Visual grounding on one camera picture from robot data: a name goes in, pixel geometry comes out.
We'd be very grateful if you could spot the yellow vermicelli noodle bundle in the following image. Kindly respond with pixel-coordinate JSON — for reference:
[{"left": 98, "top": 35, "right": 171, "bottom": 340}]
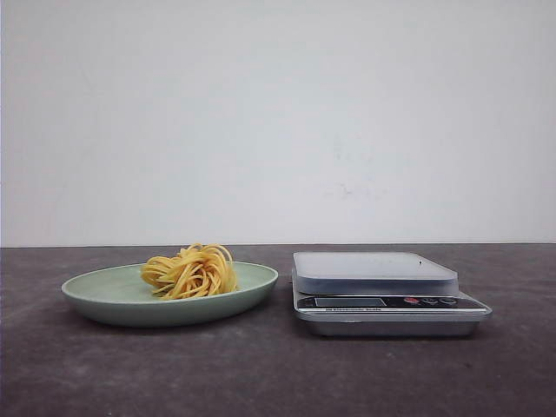
[{"left": 141, "top": 243, "right": 238, "bottom": 301}]

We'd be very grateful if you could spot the silver digital kitchen scale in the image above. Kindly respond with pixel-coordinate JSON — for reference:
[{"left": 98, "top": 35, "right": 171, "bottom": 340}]
[{"left": 292, "top": 252, "right": 493, "bottom": 337}]

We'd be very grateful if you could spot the light green round plate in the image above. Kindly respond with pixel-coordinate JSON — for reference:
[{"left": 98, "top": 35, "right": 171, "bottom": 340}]
[{"left": 61, "top": 261, "right": 279, "bottom": 328}]

